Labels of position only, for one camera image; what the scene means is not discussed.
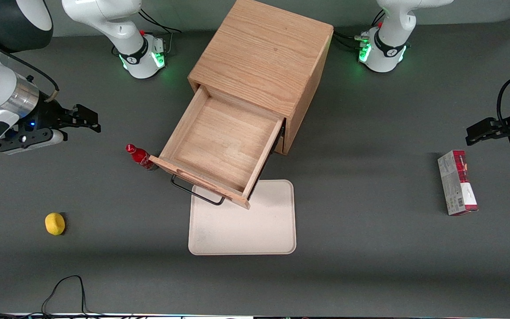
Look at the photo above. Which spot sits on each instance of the yellow lemon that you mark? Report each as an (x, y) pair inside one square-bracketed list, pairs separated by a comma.
[(55, 223)]

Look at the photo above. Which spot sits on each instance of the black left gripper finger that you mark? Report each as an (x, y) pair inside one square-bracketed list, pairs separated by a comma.
[(483, 130)]

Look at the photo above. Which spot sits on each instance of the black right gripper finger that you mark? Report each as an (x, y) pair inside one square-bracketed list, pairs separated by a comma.
[(86, 118)]

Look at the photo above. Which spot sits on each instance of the red tartan cardboard box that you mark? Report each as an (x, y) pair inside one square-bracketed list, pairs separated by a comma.
[(456, 181)]

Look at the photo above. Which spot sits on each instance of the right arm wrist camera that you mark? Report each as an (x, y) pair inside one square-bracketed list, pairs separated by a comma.
[(38, 144)]

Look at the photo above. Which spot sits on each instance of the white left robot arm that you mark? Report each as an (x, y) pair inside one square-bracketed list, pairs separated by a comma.
[(390, 53)]

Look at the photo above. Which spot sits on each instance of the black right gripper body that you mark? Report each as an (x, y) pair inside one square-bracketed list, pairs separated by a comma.
[(48, 117)]

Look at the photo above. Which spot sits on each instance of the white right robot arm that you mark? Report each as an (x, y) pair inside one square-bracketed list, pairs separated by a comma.
[(104, 13)]

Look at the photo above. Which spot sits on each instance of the wooden drawer cabinet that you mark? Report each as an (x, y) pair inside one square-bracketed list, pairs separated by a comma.
[(272, 44)]

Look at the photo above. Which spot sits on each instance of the red soda bottle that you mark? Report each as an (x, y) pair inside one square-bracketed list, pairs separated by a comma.
[(139, 155)]

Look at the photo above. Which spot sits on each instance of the wooden drawer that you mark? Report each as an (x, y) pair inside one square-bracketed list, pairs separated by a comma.
[(280, 145), (219, 141)]

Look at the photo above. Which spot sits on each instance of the beige plastic tray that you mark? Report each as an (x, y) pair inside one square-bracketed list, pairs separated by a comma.
[(259, 230)]

